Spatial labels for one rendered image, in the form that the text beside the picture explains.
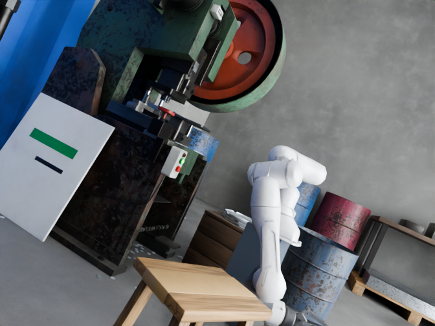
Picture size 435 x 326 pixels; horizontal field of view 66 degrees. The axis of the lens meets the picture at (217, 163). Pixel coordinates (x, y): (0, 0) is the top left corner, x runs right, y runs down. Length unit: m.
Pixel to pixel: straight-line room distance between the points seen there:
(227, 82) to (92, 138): 0.95
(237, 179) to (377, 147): 2.00
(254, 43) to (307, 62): 3.15
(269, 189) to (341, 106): 4.01
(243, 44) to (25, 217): 1.58
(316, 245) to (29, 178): 1.61
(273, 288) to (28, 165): 1.28
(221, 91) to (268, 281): 1.33
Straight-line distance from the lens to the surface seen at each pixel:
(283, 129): 5.08
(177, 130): 1.77
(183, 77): 1.82
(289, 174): 1.26
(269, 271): 1.15
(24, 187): 1.83
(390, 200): 5.00
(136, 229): 1.59
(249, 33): 2.31
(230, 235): 1.96
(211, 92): 2.17
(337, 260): 2.18
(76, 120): 1.80
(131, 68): 1.88
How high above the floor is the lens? 0.65
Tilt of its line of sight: level
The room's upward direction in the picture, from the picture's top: 25 degrees clockwise
